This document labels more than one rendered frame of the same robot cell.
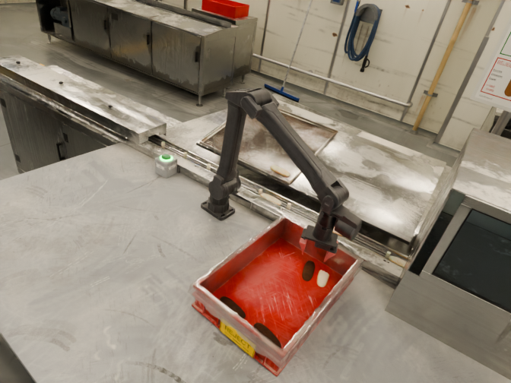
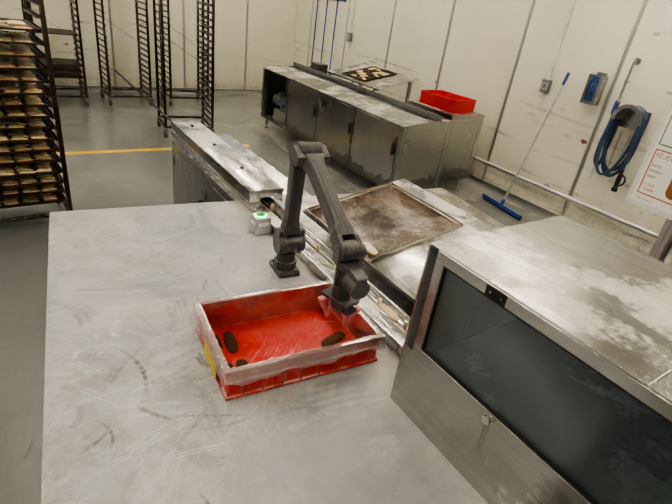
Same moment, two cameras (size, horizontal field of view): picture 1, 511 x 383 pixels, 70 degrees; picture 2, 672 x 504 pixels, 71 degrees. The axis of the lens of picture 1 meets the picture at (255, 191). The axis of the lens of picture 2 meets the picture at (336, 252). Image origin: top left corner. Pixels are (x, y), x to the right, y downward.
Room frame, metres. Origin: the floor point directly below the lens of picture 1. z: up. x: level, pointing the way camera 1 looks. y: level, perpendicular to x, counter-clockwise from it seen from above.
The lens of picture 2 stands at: (-0.17, -0.72, 1.76)
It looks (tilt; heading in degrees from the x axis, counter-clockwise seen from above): 28 degrees down; 26
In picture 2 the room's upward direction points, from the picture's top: 9 degrees clockwise
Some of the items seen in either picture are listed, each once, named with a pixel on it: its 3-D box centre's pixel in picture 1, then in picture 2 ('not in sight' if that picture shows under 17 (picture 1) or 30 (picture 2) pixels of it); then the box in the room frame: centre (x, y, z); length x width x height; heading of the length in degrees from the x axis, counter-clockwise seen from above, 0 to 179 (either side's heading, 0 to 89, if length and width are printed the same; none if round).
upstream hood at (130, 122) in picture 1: (70, 93); (219, 154); (1.85, 1.09, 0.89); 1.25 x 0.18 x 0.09; 63
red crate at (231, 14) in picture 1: (225, 7); (447, 101); (5.12, 0.79, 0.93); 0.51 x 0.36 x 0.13; 67
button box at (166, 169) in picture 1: (166, 168); (260, 226); (1.36, 0.41, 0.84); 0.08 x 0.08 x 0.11; 63
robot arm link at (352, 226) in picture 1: (343, 213); (354, 270); (0.88, -0.27, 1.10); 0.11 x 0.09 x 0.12; 55
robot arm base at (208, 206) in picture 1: (218, 201); (285, 260); (1.16, 0.14, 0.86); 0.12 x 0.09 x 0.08; 57
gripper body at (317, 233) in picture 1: (322, 230); (341, 290); (0.90, -0.23, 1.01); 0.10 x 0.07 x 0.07; 78
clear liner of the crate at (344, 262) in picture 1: (281, 281); (287, 331); (0.79, -0.13, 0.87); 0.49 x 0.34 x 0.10; 148
